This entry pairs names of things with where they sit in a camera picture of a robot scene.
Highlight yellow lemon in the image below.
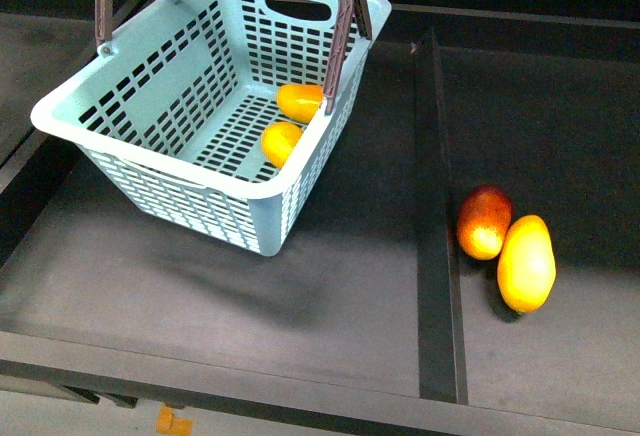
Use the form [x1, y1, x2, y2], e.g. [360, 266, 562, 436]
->
[261, 122, 303, 169]

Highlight yellow orange mango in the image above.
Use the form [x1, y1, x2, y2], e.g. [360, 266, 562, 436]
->
[276, 84, 324, 124]

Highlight light blue plastic basket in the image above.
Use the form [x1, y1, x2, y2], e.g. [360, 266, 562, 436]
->
[31, 0, 391, 256]

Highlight red yellow mango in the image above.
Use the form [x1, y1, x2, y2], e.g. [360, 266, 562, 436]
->
[456, 184, 513, 261]

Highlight yellow mango on shelf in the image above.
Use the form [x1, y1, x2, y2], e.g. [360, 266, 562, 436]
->
[497, 215, 556, 313]

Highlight black shelf divider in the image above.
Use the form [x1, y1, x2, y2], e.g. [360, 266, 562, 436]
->
[414, 29, 468, 405]

